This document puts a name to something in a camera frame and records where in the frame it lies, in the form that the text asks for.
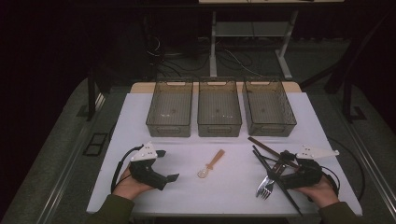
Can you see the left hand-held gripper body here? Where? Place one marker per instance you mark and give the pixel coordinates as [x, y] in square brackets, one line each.
[146, 174]

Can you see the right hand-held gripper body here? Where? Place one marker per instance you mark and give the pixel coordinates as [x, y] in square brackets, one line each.
[306, 175]

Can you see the brown chopstick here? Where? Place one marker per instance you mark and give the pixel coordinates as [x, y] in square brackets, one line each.
[271, 158]
[264, 147]

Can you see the clear plastic bin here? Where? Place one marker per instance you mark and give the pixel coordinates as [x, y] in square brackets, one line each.
[169, 109]
[267, 109]
[219, 109]

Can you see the person's left hand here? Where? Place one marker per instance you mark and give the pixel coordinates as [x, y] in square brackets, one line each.
[130, 188]

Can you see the person's right hand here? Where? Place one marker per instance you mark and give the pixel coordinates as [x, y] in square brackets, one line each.
[323, 193]

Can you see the white table sheet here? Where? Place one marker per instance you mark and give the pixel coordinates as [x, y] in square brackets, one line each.
[218, 196]

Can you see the black metal stand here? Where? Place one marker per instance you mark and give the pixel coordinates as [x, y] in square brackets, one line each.
[91, 93]
[347, 93]

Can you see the white metal desk frame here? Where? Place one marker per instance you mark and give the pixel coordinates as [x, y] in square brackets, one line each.
[213, 46]

